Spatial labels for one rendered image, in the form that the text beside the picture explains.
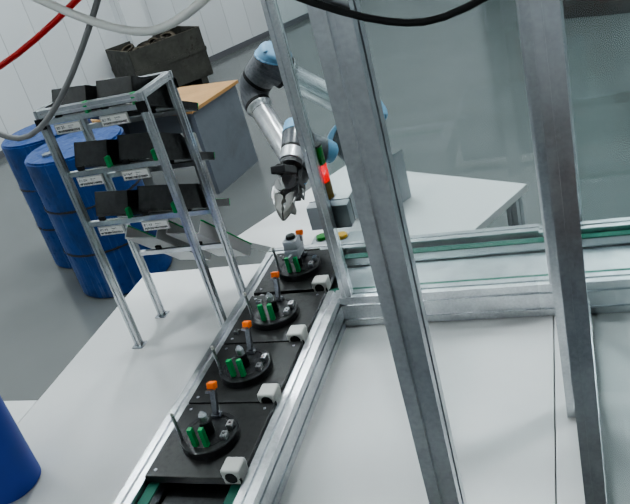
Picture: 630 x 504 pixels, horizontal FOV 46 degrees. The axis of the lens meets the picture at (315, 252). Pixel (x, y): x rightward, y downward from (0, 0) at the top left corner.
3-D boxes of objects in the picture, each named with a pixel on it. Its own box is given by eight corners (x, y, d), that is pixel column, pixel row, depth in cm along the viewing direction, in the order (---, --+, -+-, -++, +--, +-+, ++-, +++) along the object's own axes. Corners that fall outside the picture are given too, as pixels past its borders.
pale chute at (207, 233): (217, 256, 252) (219, 243, 253) (250, 256, 246) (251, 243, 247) (165, 234, 228) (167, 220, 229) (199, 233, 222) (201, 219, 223)
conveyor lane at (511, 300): (285, 281, 251) (277, 256, 247) (542, 261, 222) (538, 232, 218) (258, 331, 228) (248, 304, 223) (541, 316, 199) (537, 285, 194)
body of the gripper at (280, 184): (305, 202, 231) (308, 169, 236) (295, 188, 224) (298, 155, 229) (282, 204, 234) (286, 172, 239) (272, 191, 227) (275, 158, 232)
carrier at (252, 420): (189, 410, 186) (173, 371, 180) (277, 409, 178) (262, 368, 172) (147, 483, 166) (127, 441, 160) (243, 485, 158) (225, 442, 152)
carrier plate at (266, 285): (278, 258, 247) (276, 253, 246) (346, 252, 239) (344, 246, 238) (254, 298, 228) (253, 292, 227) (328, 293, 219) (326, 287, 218)
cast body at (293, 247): (292, 250, 233) (286, 230, 230) (305, 248, 232) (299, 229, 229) (284, 263, 226) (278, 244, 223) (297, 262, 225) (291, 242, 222)
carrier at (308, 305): (253, 301, 226) (241, 266, 221) (327, 296, 218) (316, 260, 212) (225, 349, 206) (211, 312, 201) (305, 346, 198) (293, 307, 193)
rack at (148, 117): (159, 311, 255) (68, 89, 219) (255, 305, 242) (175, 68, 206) (131, 349, 237) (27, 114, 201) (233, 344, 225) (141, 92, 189)
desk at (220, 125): (145, 166, 698) (117, 94, 666) (261, 159, 633) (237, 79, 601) (98, 199, 648) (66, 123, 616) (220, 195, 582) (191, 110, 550)
